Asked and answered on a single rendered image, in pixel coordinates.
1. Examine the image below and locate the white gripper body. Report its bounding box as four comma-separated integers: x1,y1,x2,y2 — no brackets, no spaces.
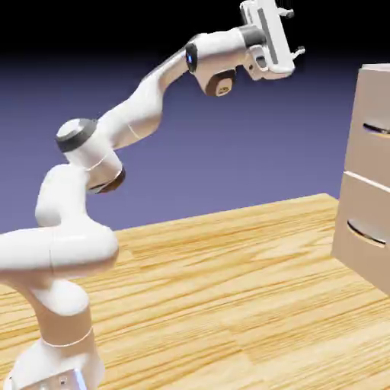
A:
239,0,296,76

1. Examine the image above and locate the light wood drawer front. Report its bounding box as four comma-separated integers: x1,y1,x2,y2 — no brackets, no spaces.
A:
331,171,390,297
344,68,390,188

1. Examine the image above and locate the light wood cabinet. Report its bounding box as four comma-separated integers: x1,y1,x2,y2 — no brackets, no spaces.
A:
331,62,390,297

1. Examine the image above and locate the curved metal drawer handle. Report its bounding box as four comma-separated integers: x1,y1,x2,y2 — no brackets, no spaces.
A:
362,122,390,136
346,218,387,248

